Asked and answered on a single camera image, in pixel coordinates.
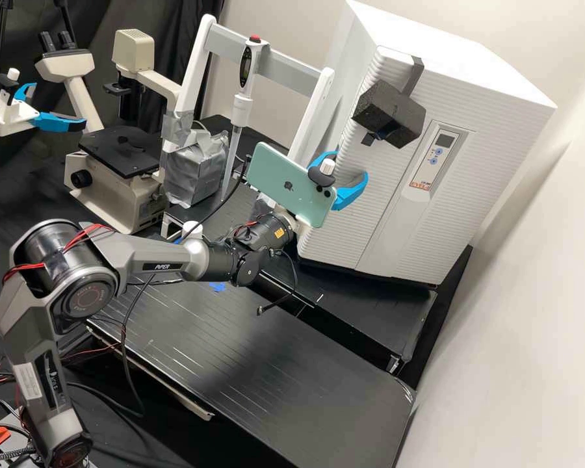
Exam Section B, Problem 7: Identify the right wrist camera phone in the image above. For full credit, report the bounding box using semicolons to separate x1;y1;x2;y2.
248;140;338;230

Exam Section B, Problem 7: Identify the left phone holder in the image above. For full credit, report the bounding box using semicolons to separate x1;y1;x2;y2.
0;68;21;106

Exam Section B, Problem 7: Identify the pipette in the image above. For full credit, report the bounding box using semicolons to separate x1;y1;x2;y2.
221;36;260;202

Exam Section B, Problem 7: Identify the black platform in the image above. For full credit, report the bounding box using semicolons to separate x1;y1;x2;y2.
248;233;474;377
161;114;298;240
85;278;416;468

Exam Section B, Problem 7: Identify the incubator door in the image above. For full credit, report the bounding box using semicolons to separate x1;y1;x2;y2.
296;45;478;287

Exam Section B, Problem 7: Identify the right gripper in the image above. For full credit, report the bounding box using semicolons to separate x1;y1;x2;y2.
271;152;371;236

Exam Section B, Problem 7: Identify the white incubator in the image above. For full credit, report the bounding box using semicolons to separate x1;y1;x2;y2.
328;0;558;289

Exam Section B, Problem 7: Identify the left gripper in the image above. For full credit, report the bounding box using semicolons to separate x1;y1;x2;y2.
0;82;86;137

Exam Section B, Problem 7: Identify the black cable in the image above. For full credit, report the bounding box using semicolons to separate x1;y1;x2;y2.
256;248;299;316
120;155;252;419

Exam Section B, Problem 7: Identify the white pipette stand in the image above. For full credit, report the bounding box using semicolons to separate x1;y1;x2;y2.
161;13;336;209

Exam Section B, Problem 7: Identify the cream microscope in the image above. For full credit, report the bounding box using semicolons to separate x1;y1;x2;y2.
34;29;184;235

